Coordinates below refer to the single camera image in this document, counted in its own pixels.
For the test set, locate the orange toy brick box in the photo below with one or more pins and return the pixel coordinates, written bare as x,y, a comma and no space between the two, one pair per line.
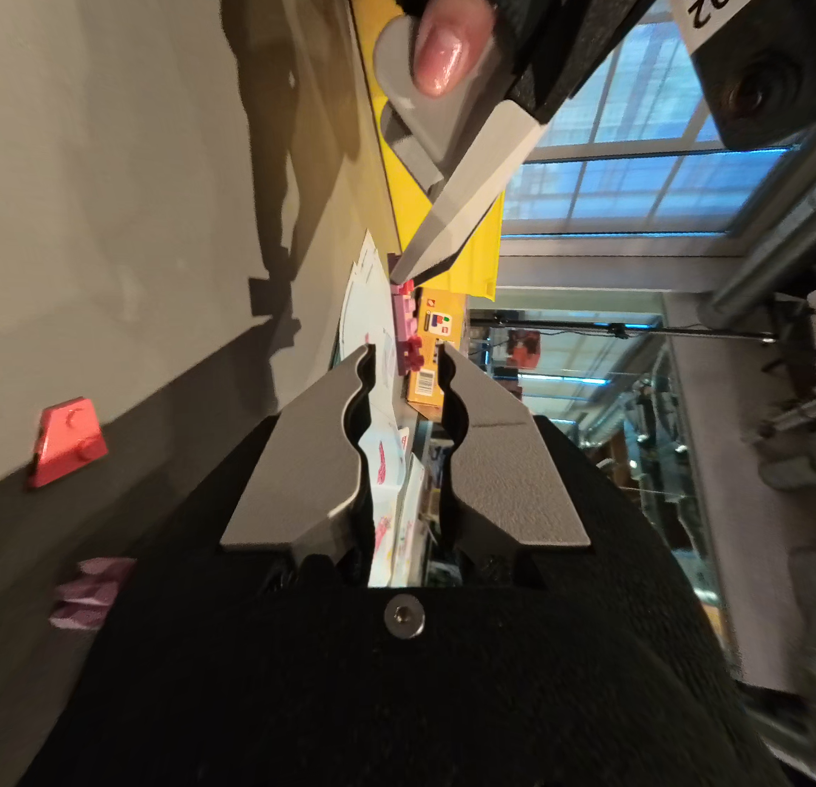
424,385

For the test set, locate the pink red grey brick model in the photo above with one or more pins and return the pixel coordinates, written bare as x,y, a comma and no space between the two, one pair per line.
83,589

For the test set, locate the yellow plastic bin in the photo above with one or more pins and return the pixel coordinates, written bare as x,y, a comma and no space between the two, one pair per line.
478,258

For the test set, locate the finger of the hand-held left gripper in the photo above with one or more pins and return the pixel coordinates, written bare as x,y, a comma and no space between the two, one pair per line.
478,175

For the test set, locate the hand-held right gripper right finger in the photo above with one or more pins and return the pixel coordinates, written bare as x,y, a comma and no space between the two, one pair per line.
516,481

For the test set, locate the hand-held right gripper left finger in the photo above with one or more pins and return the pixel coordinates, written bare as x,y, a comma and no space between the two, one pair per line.
299,481

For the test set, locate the red slope brick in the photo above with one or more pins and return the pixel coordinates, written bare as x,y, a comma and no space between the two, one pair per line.
64,443

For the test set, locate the black tripod stand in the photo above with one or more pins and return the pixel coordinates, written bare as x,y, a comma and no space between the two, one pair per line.
574,328

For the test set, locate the large window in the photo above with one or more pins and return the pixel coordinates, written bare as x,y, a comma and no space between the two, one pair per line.
637,181

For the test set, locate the open instruction booklet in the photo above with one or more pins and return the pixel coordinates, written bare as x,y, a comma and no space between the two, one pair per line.
382,481

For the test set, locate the person's left hand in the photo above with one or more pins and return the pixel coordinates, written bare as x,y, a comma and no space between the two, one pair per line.
452,41

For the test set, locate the pink plate brick assembly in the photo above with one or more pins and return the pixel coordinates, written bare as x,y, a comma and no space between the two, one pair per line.
403,315

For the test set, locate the red 3D printer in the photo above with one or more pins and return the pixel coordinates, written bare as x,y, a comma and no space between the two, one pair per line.
523,350

